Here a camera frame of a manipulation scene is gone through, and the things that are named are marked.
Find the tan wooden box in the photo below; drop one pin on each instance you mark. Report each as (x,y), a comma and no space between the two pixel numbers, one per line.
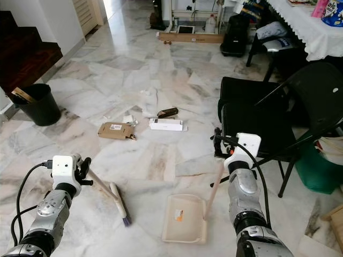
(333,225)

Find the brown wooden piece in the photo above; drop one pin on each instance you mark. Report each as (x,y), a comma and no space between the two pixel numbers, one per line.
(23,95)

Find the white lace tablecloth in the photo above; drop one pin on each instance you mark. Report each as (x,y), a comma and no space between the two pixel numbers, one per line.
(316,37)

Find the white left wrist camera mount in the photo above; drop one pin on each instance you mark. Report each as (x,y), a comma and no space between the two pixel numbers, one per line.
(65,168)

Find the long white box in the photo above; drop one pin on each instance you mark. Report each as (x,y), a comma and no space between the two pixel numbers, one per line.
(166,125)

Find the black plastic bin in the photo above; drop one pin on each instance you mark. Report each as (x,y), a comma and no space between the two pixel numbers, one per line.
(45,110)

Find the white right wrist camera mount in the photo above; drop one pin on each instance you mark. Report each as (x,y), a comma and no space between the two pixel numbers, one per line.
(246,147)

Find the black backpack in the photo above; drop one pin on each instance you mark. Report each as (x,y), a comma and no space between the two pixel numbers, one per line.
(235,37)

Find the flat book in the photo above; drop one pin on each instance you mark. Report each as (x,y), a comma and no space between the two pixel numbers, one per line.
(303,2)

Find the green plastic basket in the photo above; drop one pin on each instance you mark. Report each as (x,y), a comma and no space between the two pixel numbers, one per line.
(319,174)

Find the grey printed cloth bag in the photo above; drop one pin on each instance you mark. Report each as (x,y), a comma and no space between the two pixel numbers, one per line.
(272,30)

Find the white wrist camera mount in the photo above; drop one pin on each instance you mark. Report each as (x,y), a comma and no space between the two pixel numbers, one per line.
(65,168)
(246,147)

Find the white work table wooden top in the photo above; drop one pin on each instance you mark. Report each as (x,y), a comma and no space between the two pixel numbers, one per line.
(182,10)

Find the white framed tablet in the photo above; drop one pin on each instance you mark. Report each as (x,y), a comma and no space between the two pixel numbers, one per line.
(186,29)

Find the black folding chair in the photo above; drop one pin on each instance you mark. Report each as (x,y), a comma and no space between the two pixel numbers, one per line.
(246,91)
(262,134)

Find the blue packet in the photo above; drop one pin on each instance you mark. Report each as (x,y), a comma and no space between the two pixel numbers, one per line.
(333,17)

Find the beige hand broom purple bristles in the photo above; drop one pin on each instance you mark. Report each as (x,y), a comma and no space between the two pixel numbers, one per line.
(118,198)

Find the colourful packet stack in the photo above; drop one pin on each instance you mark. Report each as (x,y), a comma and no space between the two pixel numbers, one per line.
(254,10)

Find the light louvred wooden door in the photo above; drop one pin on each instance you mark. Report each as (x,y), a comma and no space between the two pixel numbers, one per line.
(86,15)

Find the pink packet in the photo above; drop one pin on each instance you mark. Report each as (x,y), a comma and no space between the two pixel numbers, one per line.
(321,8)

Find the white printed plastic bag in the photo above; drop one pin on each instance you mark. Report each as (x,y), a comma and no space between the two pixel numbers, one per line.
(329,147)

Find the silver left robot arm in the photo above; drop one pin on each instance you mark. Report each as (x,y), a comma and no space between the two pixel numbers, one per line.
(53,211)

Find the dark wooden staircase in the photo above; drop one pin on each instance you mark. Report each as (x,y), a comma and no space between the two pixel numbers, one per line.
(27,56)

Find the brown cardboard box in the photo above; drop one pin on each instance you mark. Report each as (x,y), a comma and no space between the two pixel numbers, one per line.
(115,131)

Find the white plastic bottle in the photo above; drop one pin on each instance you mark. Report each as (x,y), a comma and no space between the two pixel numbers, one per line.
(211,25)

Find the small white paper scrap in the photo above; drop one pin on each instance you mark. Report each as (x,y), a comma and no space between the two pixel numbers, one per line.
(128,119)

